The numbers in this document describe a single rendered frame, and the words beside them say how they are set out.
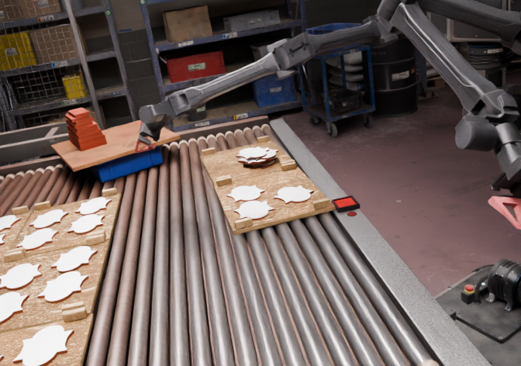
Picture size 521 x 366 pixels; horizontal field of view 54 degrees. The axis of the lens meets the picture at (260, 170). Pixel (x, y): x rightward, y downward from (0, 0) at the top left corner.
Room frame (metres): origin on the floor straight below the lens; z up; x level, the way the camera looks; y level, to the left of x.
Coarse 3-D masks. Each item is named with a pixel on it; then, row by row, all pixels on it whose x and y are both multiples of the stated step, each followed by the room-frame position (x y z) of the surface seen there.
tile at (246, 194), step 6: (240, 186) 1.80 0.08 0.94; (246, 186) 1.79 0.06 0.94; (252, 186) 1.78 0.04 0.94; (234, 192) 1.75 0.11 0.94; (240, 192) 1.74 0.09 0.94; (246, 192) 1.73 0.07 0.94; (252, 192) 1.72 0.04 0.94; (258, 192) 1.71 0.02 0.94; (234, 198) 1.70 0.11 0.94; (240, 198) 1.69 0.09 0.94; (246, 198) 1.68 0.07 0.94; (252, 198) 1.67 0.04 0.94; (258, 198) 1.68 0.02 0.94
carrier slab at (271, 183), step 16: (272, 176) 1.87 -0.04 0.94; (288, 176) 1.84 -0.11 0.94; (304, 176) 1.82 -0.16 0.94; (224, 192) 1.78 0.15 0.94; (272, 192) 1.71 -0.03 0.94; (320, 192) 1.64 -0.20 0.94; (224, 208) 1.64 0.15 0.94; (288, 208) 1.56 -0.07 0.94; (304, 208) 1.54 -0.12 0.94; (256, 224) 1.48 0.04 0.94; (272, 224) 1.48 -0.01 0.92
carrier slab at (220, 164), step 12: (252, 144) 2.31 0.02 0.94; (264, 144) 2.28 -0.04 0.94; (204, 156) 2.25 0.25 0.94; (216, 156) 2.22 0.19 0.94; (228, 156) 2.20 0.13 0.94; (276, 156) 2.09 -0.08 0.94; (216, 168) 2.06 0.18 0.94; (228, 168) 2.04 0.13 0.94; (240, 168) 2.01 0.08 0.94; (252, 168) 1.99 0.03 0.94; (264, 168) 1.97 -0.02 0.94; (276, 168) 1.95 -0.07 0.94; (240, 180) 1.89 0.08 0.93
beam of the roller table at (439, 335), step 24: (288, 144) 2.28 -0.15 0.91; (312, 168) 1.93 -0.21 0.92; (336, 192) 1.67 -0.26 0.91; (336, 216) 1.49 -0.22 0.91; (360, 216) 1.46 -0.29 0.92; (360, 240) 1.31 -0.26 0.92; (384, 240) 1.29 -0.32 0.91; (384, 264) 1.17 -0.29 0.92; (384, 288) 1.09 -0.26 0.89; (408, 288) 1.05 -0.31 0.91; (408, 312) 0.96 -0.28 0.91; (432, 312) 0.94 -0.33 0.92; (432, 336) 0.87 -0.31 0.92; (456, 336) 0.86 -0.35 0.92; (456, 360) 0.79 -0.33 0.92; (480, 360) 0.78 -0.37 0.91
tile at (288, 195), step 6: (300, 186) 1.71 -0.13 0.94; (282, 192) 1.68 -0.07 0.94; (288, 192) 1.67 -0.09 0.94; (294, 192) 1.66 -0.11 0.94; (300, 192) 1.65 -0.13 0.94; (306, 192) 1.64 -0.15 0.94; (312, 192) 1.65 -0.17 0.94; (276, 198) 1.65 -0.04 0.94; (282, 198) 1.63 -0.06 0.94; (288, 198) 1.62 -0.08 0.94; (294, 198) 1.62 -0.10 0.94; (300, 198) 1.61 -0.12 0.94; (306, 198) 1.60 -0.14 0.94
